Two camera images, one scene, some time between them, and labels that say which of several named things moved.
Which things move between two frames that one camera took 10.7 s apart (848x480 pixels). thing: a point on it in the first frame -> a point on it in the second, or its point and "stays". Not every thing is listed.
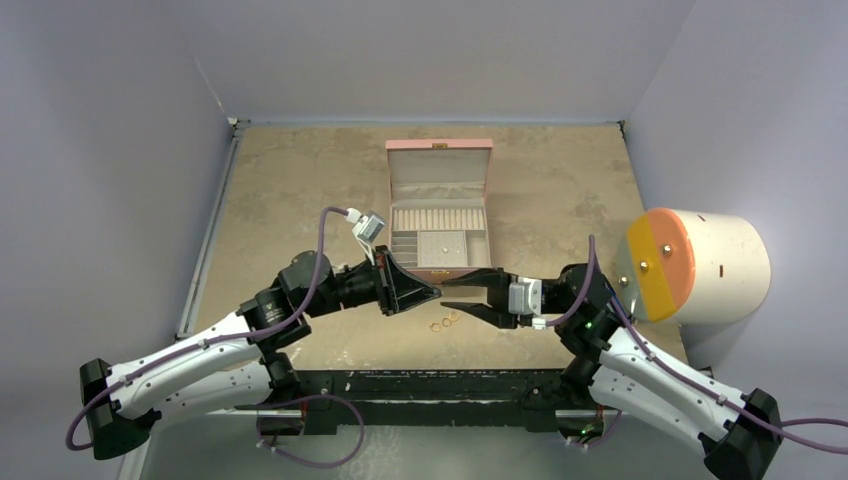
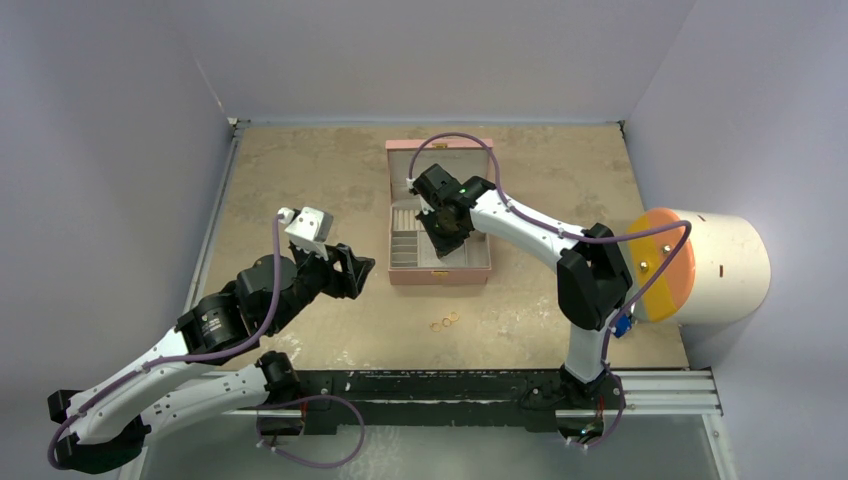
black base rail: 533,398 stays
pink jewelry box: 439,205 stays
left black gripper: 399,290 -> 348,280
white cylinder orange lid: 686,266 stays
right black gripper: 502,297 -> 433,221
